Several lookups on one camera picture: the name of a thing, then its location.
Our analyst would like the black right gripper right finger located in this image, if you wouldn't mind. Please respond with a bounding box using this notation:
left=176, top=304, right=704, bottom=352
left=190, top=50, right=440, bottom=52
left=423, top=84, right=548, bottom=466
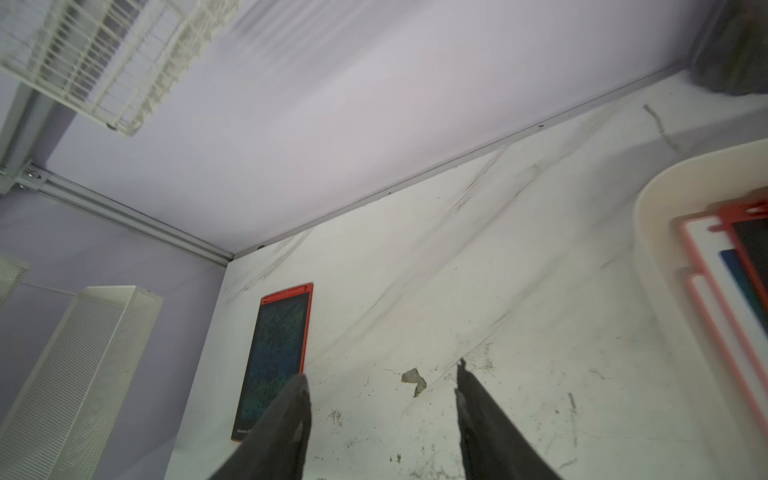
left=455, top=360, right=559, bottom=480

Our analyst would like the white wire wall basket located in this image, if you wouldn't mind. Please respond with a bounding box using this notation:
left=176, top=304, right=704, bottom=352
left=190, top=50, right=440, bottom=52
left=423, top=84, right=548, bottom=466
left=1, top=0, right=241, bottom=136

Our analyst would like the red writing tablet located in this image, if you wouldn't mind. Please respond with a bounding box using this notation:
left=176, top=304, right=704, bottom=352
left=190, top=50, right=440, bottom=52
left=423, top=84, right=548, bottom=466
left=231, top=283, right=314, bottom=442
left=715, top=197, right=767, bottom=308

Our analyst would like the cream plastic storage box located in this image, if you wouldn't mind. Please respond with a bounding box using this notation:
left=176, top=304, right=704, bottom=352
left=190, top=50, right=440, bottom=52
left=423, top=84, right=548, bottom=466
left=633, top=140, right=767, bottom=479

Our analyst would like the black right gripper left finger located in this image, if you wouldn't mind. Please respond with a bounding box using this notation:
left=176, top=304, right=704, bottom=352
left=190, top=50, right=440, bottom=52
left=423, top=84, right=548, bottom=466
left=212, top=374, right=312, bottom=480

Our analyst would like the dark glass vase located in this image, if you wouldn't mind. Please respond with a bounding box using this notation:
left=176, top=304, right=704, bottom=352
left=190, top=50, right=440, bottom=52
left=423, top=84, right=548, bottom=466
left=687, top=0, right=767, bottom=96

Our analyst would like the pink writing tablet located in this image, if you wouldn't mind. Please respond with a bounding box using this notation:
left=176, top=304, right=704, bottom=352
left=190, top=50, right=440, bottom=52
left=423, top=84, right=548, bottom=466
left=679, top=214, right=768, bottom=391
left=687, top=274, right=767, bottom=435

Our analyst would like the white mesh wall shelf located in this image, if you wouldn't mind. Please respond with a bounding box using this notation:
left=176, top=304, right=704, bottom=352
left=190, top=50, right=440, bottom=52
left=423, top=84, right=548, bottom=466
left=1, top=286, right=164, bottom=479

